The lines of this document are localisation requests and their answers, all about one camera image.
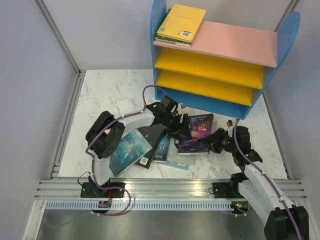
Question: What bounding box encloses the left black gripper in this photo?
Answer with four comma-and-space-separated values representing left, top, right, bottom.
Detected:
161, 112, 192, 142

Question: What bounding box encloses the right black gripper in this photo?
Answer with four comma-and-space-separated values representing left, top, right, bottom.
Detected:
197, 127, 237, 154

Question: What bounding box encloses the purple Robinson Crusoe book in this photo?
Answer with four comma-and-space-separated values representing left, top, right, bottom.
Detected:
177, 113, 214, 155

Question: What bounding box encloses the dark Wuthering Heights book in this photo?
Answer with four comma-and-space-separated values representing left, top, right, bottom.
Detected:
153, 134, 171, 163

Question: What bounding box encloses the yellow paperback book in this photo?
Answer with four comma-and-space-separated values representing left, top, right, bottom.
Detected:
156, 4, 207, 44

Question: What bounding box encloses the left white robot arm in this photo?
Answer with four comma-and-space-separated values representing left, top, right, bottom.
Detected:
85, 95, 191, 198

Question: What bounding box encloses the grey book with G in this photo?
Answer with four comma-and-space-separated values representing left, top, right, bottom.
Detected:
167, 140, 196, 166

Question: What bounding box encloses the black notebook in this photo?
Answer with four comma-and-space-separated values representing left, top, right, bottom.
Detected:
135, 124, 168, 170

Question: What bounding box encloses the light blue thin book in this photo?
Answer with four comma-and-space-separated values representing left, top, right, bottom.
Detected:
161, 161, 189, 171

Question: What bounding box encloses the teal blue book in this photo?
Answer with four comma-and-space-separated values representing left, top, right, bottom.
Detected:
109, 128, 153, 177

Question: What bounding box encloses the blue shelf with coloured boards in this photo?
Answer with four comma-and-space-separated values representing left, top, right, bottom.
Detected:
149, 0, 301, 119

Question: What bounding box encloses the green gold fantasy book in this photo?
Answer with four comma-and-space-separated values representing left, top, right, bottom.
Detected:
154, 34, 192, 47

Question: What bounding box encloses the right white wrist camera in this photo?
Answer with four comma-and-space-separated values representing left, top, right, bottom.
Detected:
226, 119, 234, 128

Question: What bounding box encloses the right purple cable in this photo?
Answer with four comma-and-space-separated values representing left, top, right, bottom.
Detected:
233, 118, 305, 240

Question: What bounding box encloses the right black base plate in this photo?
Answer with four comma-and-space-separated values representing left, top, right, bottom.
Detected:
212, 182, 243, 199

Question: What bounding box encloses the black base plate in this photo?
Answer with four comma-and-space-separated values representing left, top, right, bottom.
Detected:
212, 182, 243, 199
80, 182, 126, 199

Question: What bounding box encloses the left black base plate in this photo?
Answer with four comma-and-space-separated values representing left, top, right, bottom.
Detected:
80, 182, 126, 199

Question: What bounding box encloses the aluminium mounting rail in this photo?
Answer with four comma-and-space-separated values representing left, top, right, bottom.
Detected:
34, 177, 308, 201

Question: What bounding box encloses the light blue slotted cable duct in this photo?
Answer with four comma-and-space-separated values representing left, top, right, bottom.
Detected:
45, 200, 249, 211

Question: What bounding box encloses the right aluminium frame post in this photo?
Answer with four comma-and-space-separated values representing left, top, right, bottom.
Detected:
274, 0, 300, 32

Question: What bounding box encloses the aluminium frame post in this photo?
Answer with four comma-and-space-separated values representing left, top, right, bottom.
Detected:
34, 0, 82, 76
274, 0, 300, 32

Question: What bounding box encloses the left aluminium frame post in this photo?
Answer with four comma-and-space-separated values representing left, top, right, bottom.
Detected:
34, 0, 82, 76

